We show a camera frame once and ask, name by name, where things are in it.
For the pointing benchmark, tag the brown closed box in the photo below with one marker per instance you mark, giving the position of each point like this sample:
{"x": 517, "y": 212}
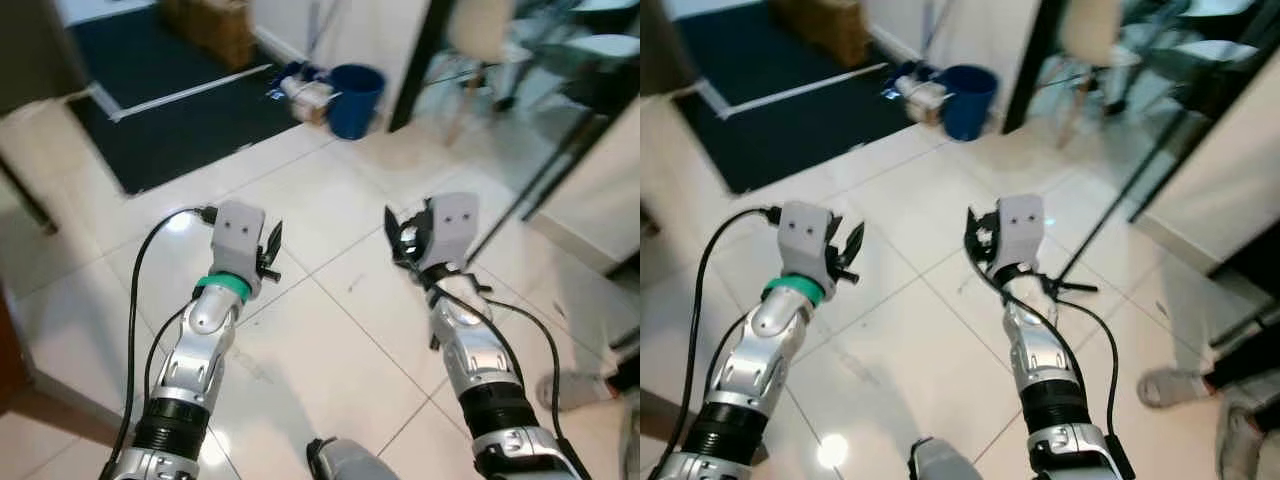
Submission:
{"x": 215, "y": 28}
{"x": 825, "y": 25}

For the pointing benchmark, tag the white cleaning item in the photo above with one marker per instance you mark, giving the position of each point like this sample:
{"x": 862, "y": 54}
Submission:
{"x": 920, "y": 95}
{"x": 305, "y": 95}

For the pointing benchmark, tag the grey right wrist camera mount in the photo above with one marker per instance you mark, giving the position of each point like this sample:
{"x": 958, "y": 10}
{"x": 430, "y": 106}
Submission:
{"x": 450, "y": 228}
{"x": 1020, "y": 225}

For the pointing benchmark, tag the black floor mat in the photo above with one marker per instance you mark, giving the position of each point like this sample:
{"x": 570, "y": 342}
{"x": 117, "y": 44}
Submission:
{"x": 790, "y": 140}
{"x": 180, "y": 140}

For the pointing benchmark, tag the grey right robot leg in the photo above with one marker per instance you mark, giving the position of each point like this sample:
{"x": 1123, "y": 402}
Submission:
{"x": 352, "y": 462}
{"x": 948, "y": 462}

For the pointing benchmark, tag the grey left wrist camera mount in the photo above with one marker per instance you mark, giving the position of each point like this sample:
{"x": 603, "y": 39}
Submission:
{"x": 238, "y": 232}
{"x": 805, "y": 232}

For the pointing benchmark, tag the white tape strip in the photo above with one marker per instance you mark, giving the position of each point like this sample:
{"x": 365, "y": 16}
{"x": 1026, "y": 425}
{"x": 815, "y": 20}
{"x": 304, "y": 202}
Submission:
{"x": 190, "y": 92}
{"x": 805, "y": 90}

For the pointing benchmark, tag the light wooden chair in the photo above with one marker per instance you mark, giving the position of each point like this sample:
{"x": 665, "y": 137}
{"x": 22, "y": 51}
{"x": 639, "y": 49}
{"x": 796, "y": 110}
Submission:
{"x": 1092, "y": 30}
{"x": 482, "y": 30}

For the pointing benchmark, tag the person's foot in grey slipper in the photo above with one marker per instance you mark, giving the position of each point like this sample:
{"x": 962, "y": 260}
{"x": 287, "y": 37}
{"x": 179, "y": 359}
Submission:
{"x": 1172, "y": 386}
{"x": 575, "y": 390}
{"x": 1238, "y": 445}

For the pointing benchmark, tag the blue plastic bucket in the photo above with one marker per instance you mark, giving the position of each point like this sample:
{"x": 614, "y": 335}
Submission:
{"x": 968, "y": 100}
{"x": 355, "y": 100}

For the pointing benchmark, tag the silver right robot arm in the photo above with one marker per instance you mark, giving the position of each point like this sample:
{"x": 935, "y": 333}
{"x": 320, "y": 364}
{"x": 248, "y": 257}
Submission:
{"x": 470, "y": 350}
{"x": 1040, "y": 350}

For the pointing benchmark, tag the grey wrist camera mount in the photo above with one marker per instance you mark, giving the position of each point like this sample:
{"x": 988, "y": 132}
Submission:
{"x": 805, "y": 232}
{"x": 450, "y": 228}
{"x": 1020, "y": 225}
{"x": 238, "y": 232}

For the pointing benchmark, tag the black door frame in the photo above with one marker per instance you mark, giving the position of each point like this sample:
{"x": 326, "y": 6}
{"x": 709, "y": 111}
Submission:
{"x": 1032, "y": 60}
{"x": 418, "y": 60}

